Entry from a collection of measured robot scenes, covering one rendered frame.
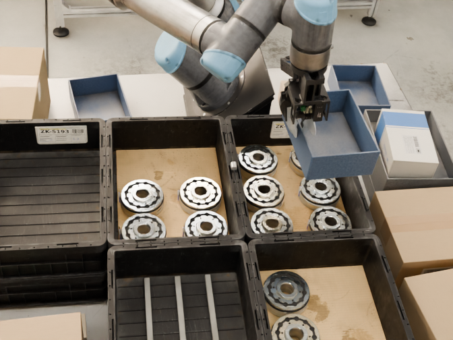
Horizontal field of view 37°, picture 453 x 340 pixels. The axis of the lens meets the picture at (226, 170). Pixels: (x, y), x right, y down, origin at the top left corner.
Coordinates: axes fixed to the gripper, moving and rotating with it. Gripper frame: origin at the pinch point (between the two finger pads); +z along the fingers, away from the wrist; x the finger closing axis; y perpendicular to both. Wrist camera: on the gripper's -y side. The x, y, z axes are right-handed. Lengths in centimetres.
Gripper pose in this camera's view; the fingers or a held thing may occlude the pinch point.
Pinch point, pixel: (298, 129)
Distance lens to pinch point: 146.9
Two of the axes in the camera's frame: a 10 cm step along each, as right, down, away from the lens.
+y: 1.6, 7.3, -6.7
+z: 0.0, 6.8, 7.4
